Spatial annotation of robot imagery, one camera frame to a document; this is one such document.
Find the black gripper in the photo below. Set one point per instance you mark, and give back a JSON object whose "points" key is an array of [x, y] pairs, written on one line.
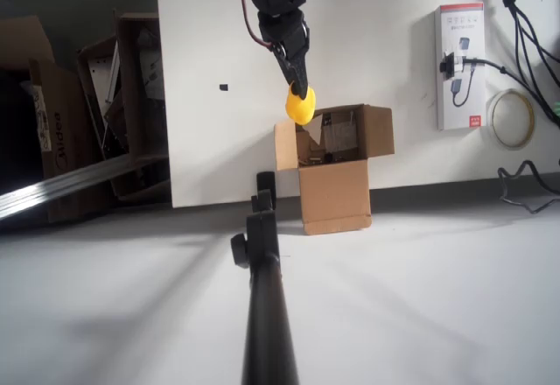
{"points": [[283, 31]]}

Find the yellow rubber duck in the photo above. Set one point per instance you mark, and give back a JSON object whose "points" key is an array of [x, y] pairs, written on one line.
{"points": [[299, 111]]}

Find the open cardboard box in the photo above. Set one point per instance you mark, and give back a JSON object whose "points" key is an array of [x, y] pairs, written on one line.
{"points": [[334, 197]]}

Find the cardboard box with metal parts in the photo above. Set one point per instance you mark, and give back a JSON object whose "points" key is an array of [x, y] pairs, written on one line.
{"points": [[129, 44]]}

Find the white adapter retail box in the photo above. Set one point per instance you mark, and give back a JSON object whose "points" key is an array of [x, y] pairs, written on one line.
{"points": [[477, 96]]}

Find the printed brown cardboard box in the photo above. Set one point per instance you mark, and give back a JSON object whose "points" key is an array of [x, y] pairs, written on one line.
{"points": [[65, 131]]}

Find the small black table marker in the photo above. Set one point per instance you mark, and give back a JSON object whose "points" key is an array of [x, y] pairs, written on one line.
{"points": [[223, 87]]}

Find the black table clamp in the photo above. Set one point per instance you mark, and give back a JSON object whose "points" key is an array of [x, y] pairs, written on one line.
{"points": [[264, 192]]}

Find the small black webcam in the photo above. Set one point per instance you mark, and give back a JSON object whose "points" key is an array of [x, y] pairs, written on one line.
{"points": [[448, 66]]}

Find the perforated metal plate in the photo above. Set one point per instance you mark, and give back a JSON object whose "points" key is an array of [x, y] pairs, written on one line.
{"points": [[100, 74]]}

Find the clear tape roll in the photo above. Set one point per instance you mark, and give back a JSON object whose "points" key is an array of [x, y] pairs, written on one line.
{"points": [[489, 116]]}

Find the green terminal connector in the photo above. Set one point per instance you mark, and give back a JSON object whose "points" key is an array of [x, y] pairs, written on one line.
{"points": [[556, 109]]}

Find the plain brown cardboard flap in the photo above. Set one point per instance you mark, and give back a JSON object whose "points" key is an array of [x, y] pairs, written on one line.
{"points": [[22, 44]]}

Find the black camera stand pole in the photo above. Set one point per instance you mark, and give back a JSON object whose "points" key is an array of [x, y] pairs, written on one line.
{"points": [[269, 324]]}

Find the aluminium profile rail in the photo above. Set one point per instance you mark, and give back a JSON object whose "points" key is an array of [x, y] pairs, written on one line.
{"points": [[65, 188]]}

